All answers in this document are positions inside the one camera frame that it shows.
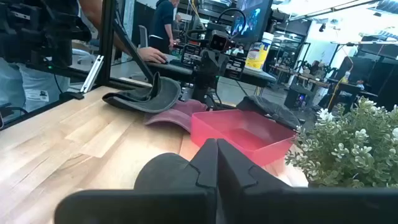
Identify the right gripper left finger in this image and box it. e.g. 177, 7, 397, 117
54, 138, 218, 224

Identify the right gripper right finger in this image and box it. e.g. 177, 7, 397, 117
217, 139, 398, 224

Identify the black cap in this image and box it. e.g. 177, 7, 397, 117
133, 152, 200, 191

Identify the dark grey cap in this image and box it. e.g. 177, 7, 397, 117
101, 72, 182, 114
236, 95, 301, 130

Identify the black equipment rack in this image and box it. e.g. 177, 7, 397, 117
180, 43, 203, 68
225, 55, 248, 80

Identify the yellow wipes container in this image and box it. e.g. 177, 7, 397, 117
244, 31, 275, 72

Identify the large display screen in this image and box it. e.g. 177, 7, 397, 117
229, 0, 274, 43

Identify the person's hand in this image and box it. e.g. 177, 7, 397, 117
136, 46, 169, 65

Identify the pink plastic bin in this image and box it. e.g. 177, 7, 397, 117
190, 108, 298, 167

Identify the black computer tower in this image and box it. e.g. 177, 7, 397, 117
284, 85, 312, 110

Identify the wooden background table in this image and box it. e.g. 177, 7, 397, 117
270, 63, 330, 90

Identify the potted green plant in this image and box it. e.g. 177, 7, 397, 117
285, 96, 398, 189

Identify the silver aluminium extrusion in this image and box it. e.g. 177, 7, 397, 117
80, 55, 105, 94

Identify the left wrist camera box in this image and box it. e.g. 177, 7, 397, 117
207, 30, 231, 52

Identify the black camera cable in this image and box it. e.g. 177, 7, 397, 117
216, 7, 247, 38

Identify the black diagonal frame brace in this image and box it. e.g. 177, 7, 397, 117
113, 20, 155, 83

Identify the black frame post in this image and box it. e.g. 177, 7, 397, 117
96, 0, 118, 88

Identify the black frame rail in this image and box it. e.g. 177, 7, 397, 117
0, 91, 85, 131

